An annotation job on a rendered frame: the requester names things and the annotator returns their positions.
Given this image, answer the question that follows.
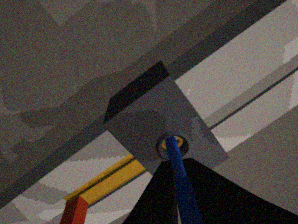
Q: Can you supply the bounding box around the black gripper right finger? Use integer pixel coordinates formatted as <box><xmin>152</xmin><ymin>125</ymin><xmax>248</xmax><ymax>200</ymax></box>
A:
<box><xmin>182</xmin><ymin>159</ymin><xmax>298</xmax><ymax>224</ymax></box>

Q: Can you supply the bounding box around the blue pin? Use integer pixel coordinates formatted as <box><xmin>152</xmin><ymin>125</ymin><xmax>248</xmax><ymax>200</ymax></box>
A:
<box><xmin>165</xmin><ymin>136</ymin><xmax>204</xmax><ymax>224</ymax></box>

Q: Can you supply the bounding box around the aluminum slotted rail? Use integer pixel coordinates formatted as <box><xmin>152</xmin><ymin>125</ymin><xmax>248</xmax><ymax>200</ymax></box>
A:
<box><xmin>0</xmin><ymin>0</ymin><xmax>298</xmax><ymax>224</ymax></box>

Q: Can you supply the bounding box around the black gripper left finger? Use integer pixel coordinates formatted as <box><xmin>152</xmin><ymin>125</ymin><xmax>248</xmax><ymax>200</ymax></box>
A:
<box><xmin>122</xmin><ymin>161</ymin><xmax>178</xmax><ymax>224</ymax></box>

